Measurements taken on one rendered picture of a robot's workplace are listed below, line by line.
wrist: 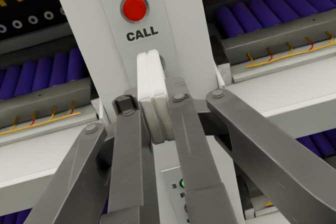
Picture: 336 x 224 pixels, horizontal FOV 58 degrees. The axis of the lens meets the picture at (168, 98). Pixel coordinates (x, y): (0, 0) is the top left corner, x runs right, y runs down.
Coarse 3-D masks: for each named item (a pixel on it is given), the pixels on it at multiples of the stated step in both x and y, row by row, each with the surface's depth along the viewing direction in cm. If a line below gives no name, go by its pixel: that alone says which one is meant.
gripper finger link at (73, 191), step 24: (72, 144) 14; (96, 144) 13; (72, 168) 12; (96, 168) 15; (48, 192) 11; (72, 192) 11; (96, 192) 13; (48, 216) 10; (72, 216) 11; (96, 216) 13
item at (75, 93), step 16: (80, 80) 32; (16, 96) 32; (32, 96) 32; (48, 96) 31; (64, 96) 31; (80, 96) 31; (0, 112) 31; (16, 112) 31; (32, 112) 32; (48, 112) 32; (80, 112) 30
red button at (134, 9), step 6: (126, 0) 20; (132, 0) 20; (138, 0) 20; (126, 6) 20; (132, 6) 20; (138, 6) 20; (144, 6) 21; (126, 12) 21; (132, 12) 21; (138, 12) 21; (144, 12) 21; (132, 18) 21; (138, 18) 21
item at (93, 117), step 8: (72, 120) 30; (80, 120) 30; (88, 120) 30; (40, 128) 30; (48, 128) 30; (56, 128) 30; (64, 128) 30; (8, 136) 31; (16, 136) 30; (24, 136) 30; (32, 136) 30; (0, 144) 31
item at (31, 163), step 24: (0, 48) 39; (96, 96) 29; (96, 120) 30; (24, 144) 30; (48, 144) 30; (0, 168) 29; (24, 168) 28; (48, 168) 27; (0, 192) 28; (24, 192) 28
